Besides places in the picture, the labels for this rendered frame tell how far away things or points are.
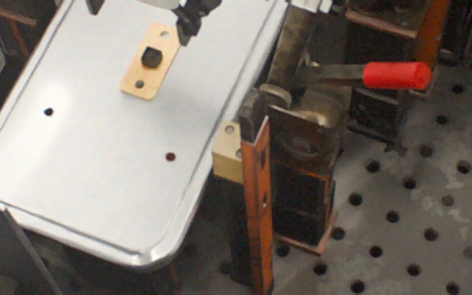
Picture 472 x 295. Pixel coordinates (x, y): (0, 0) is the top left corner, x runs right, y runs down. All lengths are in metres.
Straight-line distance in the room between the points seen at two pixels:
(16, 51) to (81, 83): 0.27
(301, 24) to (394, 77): 0.10
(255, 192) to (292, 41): 0.14
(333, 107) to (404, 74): 0.11
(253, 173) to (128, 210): 0.16
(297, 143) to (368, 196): 0.31
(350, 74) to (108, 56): 0.27
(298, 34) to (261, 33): 0.20
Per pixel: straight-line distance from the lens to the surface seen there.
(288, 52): 0.88
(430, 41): 1.25
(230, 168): 0.94
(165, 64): 1.04
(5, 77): 1.11
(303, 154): 1.03
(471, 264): 1.29
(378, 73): 0.89
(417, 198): 1.31
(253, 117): 0.80
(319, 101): 0.96
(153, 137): 1.01
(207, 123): 1.01
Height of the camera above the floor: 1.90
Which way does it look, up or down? 65 degrees down
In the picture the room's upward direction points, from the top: 6 degrees counter-clockwise
